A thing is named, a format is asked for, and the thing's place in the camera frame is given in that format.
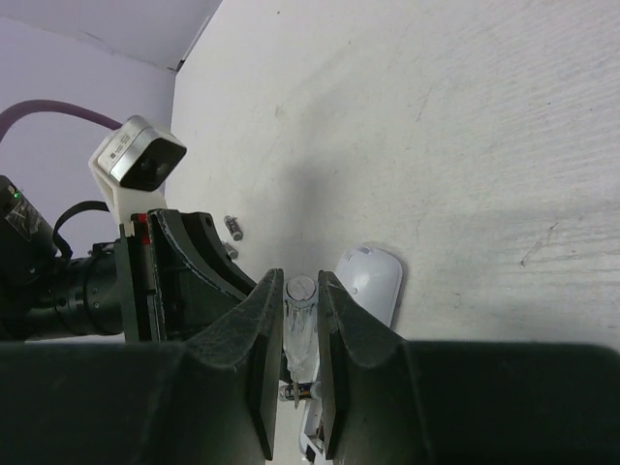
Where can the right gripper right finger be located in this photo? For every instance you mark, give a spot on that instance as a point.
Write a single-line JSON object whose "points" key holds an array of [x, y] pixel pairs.
{"points": [[389, 400]]}

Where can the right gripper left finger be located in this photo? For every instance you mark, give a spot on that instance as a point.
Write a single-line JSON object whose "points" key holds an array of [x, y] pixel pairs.
{"points": [[209, 400]]}

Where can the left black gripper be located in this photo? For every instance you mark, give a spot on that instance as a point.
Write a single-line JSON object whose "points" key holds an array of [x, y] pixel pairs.
{"points": [[174, 277]]}

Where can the clear handle screwdriver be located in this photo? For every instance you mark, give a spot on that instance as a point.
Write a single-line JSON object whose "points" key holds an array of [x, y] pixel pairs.
{"points": [[300, 332]]}

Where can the white remote control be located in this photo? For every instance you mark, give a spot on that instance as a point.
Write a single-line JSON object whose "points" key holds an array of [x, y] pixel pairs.
{"points": [[373, 278]]}

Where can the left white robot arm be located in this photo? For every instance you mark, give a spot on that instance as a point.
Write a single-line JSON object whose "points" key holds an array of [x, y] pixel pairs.
{"points": [[46, 292]]}

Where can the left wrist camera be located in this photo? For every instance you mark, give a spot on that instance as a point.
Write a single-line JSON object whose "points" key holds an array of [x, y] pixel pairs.
{"points": [[132, 164]]}

